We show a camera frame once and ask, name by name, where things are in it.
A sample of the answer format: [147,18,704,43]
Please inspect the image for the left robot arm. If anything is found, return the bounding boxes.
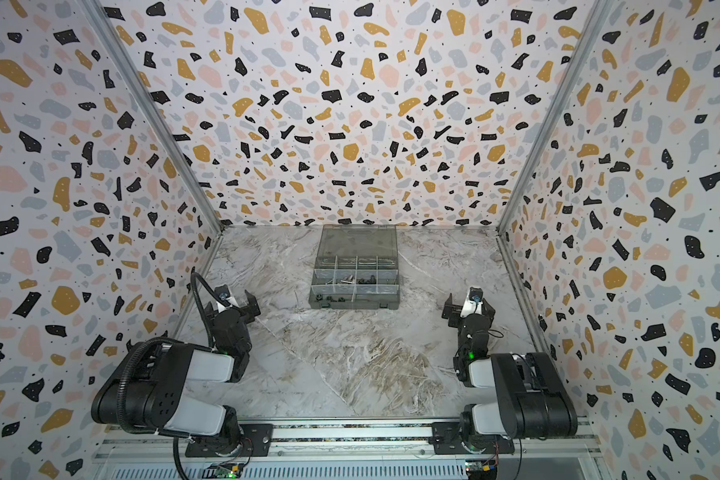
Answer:
[91,292,261,450]

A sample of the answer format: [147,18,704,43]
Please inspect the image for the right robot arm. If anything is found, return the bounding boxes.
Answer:
[441,287,578,452]

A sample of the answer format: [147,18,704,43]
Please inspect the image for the grey plastic organizer box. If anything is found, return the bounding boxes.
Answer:
[309,225,400,310]

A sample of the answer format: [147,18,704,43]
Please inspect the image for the right circuit board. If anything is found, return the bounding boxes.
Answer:
[465,459,498,480]

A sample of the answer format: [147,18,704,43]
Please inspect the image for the circuit board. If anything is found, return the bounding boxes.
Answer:
[465,459,498,480]
[202,463,244,480]

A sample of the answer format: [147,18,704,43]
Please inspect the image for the left circuit board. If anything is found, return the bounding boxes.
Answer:
[202,463,244,480]

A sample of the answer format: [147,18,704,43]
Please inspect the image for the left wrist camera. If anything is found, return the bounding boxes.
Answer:
[214,284,238,312]

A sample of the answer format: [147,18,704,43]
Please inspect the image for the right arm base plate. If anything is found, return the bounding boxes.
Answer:
[428,421,515,456]

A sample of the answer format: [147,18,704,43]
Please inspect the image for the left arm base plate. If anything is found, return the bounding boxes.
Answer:
[185,423,274,461]

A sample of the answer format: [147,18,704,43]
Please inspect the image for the aluminium mounting rail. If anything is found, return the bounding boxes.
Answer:
[93,418,603,464]

